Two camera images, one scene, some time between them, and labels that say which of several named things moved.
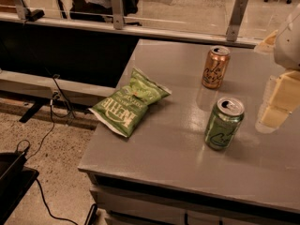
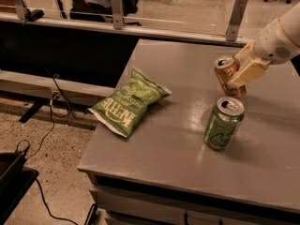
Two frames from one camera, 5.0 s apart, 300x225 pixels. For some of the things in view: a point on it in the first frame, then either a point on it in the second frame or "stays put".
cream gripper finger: x=281 y=97 → x=251 y=70
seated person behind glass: x=94 y=3 stays put
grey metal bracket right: x=237 y=16 stays put
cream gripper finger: x=270 y=40 → x=247 y=54
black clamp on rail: x=32 y=16 stays put
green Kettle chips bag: x=125 y=110 stays put
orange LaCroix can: x=216 y=67 → x=226 y=67
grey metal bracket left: x=19 y=2 stays put
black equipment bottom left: x=15 y=180 stays put
